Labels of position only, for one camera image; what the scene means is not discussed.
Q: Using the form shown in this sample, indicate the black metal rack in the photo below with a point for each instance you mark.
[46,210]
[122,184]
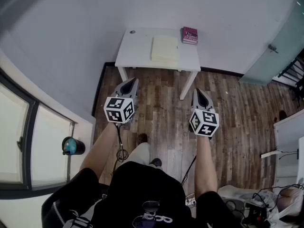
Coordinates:
[292,72]

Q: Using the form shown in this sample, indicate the frosted glass door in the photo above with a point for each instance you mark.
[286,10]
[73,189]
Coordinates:
[273,56]

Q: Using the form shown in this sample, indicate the white side table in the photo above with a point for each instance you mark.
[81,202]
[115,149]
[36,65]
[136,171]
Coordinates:
[287,132]

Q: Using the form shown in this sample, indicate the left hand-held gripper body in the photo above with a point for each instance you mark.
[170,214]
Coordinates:
[118,109]

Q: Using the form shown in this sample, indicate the dark sunglasses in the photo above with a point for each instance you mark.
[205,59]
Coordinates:
[150,205]

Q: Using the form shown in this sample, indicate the person's brown shoe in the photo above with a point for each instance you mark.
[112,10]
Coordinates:
[156,162]
[142,138]

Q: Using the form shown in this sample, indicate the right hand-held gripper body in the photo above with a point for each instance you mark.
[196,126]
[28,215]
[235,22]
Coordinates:
[204,123]

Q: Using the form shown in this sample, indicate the black round floor stand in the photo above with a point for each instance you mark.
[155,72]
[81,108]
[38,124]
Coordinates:
[282,115]

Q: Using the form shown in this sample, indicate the person's black shirt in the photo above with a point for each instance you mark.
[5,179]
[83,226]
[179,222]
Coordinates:
[142,182]

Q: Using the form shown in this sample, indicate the pink pillow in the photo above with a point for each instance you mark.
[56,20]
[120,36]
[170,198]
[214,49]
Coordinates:
[291,198]

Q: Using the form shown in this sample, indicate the person's beige trousers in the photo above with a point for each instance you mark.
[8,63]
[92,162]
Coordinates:
[140,153]

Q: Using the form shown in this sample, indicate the person's right forearm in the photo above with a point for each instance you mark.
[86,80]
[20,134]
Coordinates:
[205,165]

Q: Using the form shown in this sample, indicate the magenta book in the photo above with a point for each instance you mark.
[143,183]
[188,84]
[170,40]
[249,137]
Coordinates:
[190,35]

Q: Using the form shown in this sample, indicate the person's left forearm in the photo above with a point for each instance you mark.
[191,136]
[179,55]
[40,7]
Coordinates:
[102,146]

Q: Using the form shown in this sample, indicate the black window frame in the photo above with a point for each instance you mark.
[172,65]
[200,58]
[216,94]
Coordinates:
[32,127]

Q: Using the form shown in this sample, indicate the cream square board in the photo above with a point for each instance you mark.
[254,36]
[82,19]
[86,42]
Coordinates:
[164,49]

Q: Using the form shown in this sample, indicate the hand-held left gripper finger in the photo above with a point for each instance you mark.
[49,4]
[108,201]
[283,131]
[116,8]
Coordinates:
[120,88]
[135,88]

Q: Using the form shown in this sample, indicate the black electronic device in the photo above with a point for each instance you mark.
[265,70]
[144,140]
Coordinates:
[256,212]

